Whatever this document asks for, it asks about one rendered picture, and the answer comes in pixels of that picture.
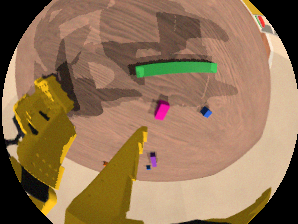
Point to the green rod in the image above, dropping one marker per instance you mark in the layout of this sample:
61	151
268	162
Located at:
175	67

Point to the purple rod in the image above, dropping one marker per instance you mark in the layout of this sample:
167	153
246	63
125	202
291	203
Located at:
153	159

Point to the magenta rod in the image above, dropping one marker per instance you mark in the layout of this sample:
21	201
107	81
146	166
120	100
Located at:
161	110

